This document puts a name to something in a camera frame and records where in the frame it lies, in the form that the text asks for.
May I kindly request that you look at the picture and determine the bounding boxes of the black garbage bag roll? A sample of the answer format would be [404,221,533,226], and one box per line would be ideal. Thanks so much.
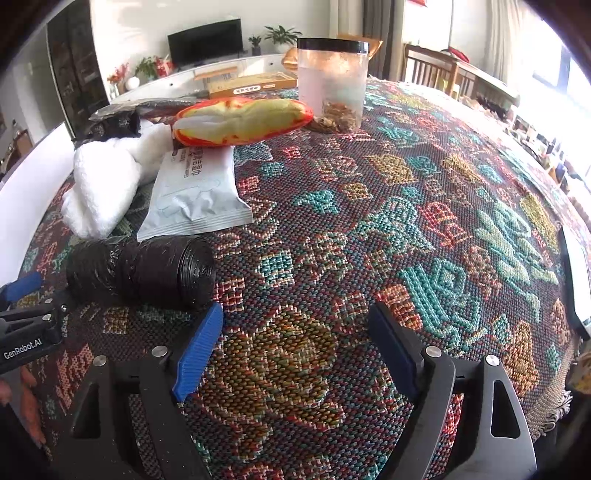
[66,236,216,311]

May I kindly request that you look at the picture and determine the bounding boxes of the white fluffy towel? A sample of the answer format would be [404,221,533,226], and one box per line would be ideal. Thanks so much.
[60,124,175,240]

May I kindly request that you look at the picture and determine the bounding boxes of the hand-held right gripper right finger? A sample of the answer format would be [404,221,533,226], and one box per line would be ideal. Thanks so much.
[369,302,539,480]

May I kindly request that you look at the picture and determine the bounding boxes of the grey curtain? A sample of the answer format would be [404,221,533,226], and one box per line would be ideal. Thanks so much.
[362,0,408,82]

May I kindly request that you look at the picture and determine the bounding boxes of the red flower bouquet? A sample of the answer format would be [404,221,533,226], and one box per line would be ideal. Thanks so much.
[106,63,130,96]

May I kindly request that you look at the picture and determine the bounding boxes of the person's left hand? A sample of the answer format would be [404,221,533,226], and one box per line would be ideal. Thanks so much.
[0,367,48,448]

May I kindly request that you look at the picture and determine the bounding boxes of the orange yellow plush toy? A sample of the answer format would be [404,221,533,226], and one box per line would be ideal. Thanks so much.
[172,96,315,148]

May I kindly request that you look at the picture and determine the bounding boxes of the large green potted plant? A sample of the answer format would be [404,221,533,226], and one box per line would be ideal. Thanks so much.
[264,25,304,54]

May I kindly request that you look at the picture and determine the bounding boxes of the colourful woven blanket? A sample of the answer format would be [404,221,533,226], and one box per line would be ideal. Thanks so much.
[18,76,580,480]

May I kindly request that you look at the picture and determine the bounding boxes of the leafy plant beside red decoration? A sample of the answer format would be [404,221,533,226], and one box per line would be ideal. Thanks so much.
[134,55,174,80]

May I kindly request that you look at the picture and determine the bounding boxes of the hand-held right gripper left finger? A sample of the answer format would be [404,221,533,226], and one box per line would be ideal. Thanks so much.
[60,302,225,480]

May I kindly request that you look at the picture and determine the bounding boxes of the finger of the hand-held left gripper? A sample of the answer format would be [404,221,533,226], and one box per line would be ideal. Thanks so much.
[0,294,75,326]
[0,271,44,309]

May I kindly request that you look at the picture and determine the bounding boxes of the white upright board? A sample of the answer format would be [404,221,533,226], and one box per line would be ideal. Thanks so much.
[0,122,77,287]

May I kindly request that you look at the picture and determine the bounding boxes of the black television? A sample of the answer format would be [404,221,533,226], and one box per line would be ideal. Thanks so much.
[167,18,245,71]

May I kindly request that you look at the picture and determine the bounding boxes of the grey foil packet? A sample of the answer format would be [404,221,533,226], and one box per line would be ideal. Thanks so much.
[137,147,255,242]

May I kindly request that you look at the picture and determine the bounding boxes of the white low cabinet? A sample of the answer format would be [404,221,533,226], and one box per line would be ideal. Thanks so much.
[108,53,297,103]

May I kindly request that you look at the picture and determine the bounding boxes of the clear jar with black lid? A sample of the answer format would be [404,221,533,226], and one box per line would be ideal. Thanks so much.
[296,38,370,134]

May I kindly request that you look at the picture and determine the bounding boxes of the dark glass bookcase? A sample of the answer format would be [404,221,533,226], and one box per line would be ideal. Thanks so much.
[46,4,112,140]

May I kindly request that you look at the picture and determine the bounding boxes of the wooden chair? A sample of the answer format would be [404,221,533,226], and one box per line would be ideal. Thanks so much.
[403,43,479,100]

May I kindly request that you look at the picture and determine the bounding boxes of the clear bag with dark contents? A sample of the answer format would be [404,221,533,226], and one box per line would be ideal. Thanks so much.
[89,96,200,122]

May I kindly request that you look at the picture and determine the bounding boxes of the flat cardboard box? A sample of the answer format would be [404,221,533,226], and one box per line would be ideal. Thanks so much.
[202,71,299,100]

